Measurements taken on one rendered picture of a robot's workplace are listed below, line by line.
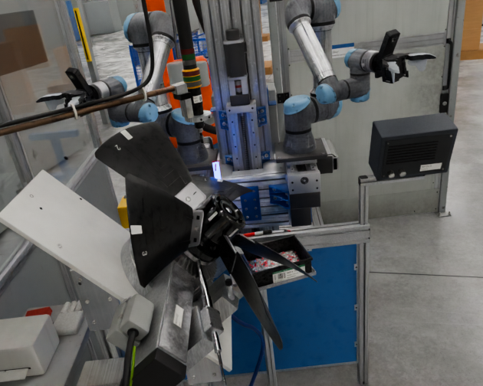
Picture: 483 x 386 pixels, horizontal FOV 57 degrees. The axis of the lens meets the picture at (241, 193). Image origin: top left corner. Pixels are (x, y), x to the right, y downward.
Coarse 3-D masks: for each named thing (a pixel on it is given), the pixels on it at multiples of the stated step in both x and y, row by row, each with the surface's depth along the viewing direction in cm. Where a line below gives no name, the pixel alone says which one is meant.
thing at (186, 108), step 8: (176, 88) 106; (184, 88) 108; (176, 96) 109; (184, 96) 108; (184, 104) 110; (184, 112) 111; (192, 112) 111; (208, 112) 114; (192, 120) 111; (200, 120) 111
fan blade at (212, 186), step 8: (192, 176) 147; (200, 176) 148; (200, 184) 142; (208, 184) 143; (216, 184) 143; (224, 184) 144; (232, 184) 147; (208, 192) 136; (216, 192) 135; (224, 192) 135; (232, 192) 137; (240, 192) 138; (232, 200) 129
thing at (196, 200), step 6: (186, 186) 118; (192, 186) 118; (180, 192) 117; (186, 192) 117; (192, 192) 117; (198, 192) 118; (180, 198) 116; (192, 198) 117; (198, 198) 117; (204, 198) 117; (192, 204) 116; (198, 204) 116
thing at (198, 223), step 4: (196, 212) 108; (200, 212) 110; (196, 216) 108; (200, 216) 110; (192, 220) 107; (196, 220) 108; (200, 220) 110; (192, 224) 107; (196, 224) 109; (200, 224) 110; (192, 228) 107; (200, 228) 111; (192, 232) 108; (196, 232) 109; (200, 232) 111; (192, 236) 108; (196, 236) 110; (200, 236) 111; (192, 240) 108; (196, 240) 110; (192, 244) 108; (196, 244) 110
